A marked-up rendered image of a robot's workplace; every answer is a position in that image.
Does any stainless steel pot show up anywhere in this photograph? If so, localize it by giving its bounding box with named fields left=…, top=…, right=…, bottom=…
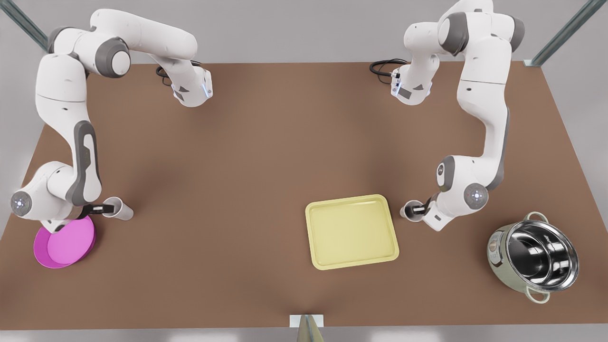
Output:
left=487, top=212, right=580, bottom=304

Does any pale yellow rectangular tray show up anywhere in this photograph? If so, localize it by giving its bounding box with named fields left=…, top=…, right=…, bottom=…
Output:
left=305, top=194, right=400, bottom=271

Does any white IKEA cup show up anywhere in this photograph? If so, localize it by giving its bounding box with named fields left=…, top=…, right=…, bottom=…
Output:
left=399, top=200, right=426, bottom=224
left=102, top=197, right=134, bottom=222

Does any silver frame post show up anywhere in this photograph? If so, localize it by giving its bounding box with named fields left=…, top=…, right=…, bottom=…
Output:
left=290, top=314, right=325, bottom=342
left=522, top=0, right=608, bottom=67
left=0, top=0, right=49, bottom=51

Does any pink round plate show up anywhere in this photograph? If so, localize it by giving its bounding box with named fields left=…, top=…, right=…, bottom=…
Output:
left=33, top=215, right=97, bottom=269

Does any black cable loop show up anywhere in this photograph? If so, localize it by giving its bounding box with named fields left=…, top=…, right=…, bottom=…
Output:
left=370, top=59, right=410, bottom=86
left=156, top=60, right=203, bottom=86

